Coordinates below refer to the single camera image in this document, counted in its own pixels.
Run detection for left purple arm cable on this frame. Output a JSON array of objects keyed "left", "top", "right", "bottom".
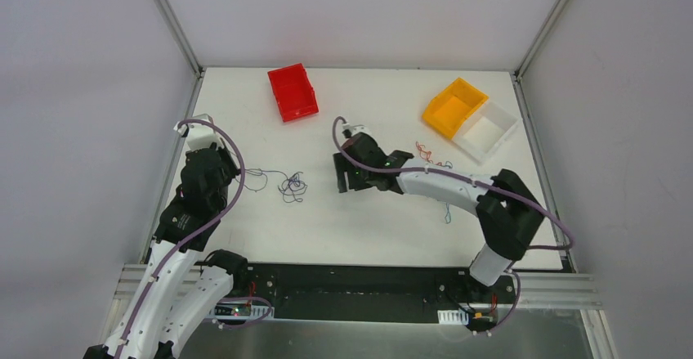
[{"left": 114, "top": 119, "right": 247, "bottom": 359}]

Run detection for right white cable duct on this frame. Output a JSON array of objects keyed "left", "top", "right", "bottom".
[{"left": 437, "top": 309, "right": 469, "bottom": 325}]

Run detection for red plastic bin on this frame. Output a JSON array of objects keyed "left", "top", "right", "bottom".
[{"left": 267, "top": 63, "right": 319, "bottom": 123}]

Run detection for white plastic bin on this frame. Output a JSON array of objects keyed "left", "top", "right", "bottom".
[{"left": 452, "top": 101, "right": 520, "bottom": 164}]

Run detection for yellow plastic bin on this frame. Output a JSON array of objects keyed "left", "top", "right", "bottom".
[{"left": 421, "top": 78, "right": 489, "bottom": 140}]

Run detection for purple thin cable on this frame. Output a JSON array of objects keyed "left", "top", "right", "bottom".
[{"left": 235, "top": 168, "right": 309, "bottom": 204}]

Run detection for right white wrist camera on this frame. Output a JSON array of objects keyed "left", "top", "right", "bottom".
[{"left": 342, "top": 123, "right": 372, "bottom": 139}]

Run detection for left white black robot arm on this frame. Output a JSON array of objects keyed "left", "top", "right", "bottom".
[{"left": 84, "top": 142, "right": 249, "bottom": 358}]

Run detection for blue thin cable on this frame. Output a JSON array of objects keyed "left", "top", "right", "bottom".
[{"left": 436, "top": 159, "right": 454, "bottom": 225}]

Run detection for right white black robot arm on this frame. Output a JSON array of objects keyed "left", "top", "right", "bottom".
[{"left": 333, "top": 132, "right": 545, "bottom": 302}]

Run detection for left white cable duct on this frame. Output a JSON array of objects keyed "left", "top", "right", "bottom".
[{"left": 208, "top": 301, "right": 275, "bottom": 321}]

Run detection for white cable duct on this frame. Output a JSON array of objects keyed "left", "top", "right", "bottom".
[
  {"left": 437, "top": 309, "right": 469, "bottom": 325},
  {"left": 208, "top": 301, "right": 275, "bottom": 321}
]

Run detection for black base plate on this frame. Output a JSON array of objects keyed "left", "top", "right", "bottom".
[{"left": 223, "top": 263, "right": 516, "bottom": 324}]

